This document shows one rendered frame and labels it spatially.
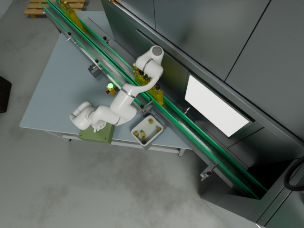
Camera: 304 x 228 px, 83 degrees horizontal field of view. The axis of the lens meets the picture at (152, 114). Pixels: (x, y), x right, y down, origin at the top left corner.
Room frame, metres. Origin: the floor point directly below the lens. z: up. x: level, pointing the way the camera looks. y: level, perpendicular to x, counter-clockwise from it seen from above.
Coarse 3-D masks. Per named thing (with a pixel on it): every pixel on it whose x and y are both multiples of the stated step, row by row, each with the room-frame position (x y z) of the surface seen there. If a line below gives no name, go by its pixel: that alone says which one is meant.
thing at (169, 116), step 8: (48, 0) 2.11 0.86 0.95; (56, 8) 1.96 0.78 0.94; (64, 16) 1.84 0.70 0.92; (176, 120) 0.40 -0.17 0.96; (184, 128) 0.32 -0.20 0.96; (192, 136) 0.26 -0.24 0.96; (200, 144) 0.19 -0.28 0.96; (208, 152) 0.13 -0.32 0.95; (216, 160) 0.07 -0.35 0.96; (224, 168) 0.01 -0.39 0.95; (232, 176) -0.05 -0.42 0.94; (240, 184) -0.10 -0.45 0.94; (248, 192) -0.16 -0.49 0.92
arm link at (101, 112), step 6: (96, 108) 0.43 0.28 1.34; (102, 108) 0.42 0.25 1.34; (108, 108) 0.43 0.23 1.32; (90, 114) 0.43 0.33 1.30; (96, 114) 0.40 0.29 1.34; (102, 114) 0.39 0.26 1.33; (108, 114) 0.40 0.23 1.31; (114, 114) 0.40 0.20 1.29; (90, 120) 0.39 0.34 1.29; (96, 120) 0.38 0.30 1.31; (102, 120) 0.41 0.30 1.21; (108, 120) 0.37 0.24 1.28; (114, 120) 0.37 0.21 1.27
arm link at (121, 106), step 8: (120, 96) 0.43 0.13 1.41; (128, 96) 0.42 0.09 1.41; (112, 104) 0.41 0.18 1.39; (120, 104) 0.39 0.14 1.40; (128, 104) 0.40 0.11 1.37; (120, 112) 0.37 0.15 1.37; (128, 112) 0.37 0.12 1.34; (136, 112) 0.38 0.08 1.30; (120, 120) 0.37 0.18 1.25; (128, 120) 0.35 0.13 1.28
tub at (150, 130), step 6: (144, 120) 0.50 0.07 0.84; (156, 120) 0.48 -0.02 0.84; (138, 126) 0.46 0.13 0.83; (144, 126) 0.47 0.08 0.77; (150, 126) 0.46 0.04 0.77; (156, 126) 0.45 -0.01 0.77; (132, 132) 0.42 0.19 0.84; (138, 132) 0.43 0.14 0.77; (144, 132) 0.42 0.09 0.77; (150, 132) 0.41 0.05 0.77; (156, 132) 0.40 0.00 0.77; (138, 138) 0.38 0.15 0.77; (144, 138) 0.37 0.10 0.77; (150, 138) 0.36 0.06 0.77; (144, 144) 0.30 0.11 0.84
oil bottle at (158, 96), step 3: (153, 90) 0.62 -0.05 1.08; (156, 90) 0.60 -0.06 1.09; (159, 90) 0.60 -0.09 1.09; (162, 90) 0.60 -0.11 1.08; (153, 93) 0.61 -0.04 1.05; (156, 93) 0.59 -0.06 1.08; (159, 93) 0.58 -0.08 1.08; (162, 93) 0.59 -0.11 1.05; (156, 96) 0.59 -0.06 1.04; (159, 96) 0.58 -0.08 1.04; (162, 96) 0.59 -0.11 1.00; (156, 99) 0.59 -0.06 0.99; (159, 99) 0.58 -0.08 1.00; (162, 99) 0.59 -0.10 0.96; (159, 102) 0.58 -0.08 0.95; (162, 102) 0.59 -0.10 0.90
